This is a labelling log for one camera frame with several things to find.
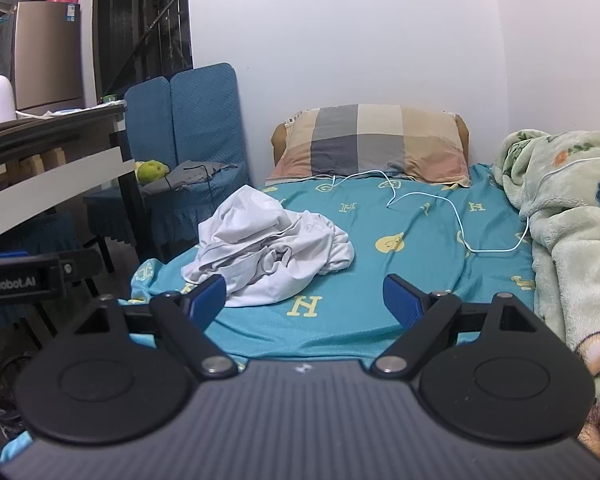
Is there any green round fruit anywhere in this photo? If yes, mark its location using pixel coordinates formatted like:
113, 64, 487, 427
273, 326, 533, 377
135, 160, 170, 185

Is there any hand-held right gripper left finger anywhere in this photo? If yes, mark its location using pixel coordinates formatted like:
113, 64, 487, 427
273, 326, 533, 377
72, 274, 239, 380

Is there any white t-shirt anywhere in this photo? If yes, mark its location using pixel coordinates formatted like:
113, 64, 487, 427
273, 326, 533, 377
181, 185, 356, 308

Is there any grey cloth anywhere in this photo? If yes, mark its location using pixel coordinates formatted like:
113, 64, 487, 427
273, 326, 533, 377
142, 160, 239, 194

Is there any dark desk with white edge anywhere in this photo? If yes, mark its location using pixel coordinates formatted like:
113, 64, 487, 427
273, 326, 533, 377
0, 101, 147, 263

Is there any white charging cable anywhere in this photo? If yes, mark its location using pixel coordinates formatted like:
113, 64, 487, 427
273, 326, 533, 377
312, 170, 532, 256

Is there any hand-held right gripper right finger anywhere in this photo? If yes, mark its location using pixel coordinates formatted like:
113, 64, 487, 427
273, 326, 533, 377
371, 274, 543, 379

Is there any dark window with metal grille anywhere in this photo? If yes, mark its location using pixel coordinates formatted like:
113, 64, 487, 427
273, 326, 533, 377
92, 0, 197, 105

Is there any blue covered chair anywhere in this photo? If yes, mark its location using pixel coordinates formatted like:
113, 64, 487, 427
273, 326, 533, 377
142, 62, 253, 265
82, 76, 177, 275

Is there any brown refrigerator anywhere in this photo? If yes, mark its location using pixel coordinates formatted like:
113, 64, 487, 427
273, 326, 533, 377
0, 1, 87, 117

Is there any green fleece printed blanket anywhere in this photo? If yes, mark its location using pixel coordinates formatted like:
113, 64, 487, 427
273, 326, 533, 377
494, 129, 600, 463

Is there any teal printed bed sheet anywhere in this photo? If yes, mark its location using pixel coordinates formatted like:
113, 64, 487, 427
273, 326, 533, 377
117, 162, 538, 361

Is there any plaid pillow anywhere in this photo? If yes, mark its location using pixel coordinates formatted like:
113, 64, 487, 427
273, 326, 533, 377
266, 104, 472, 188

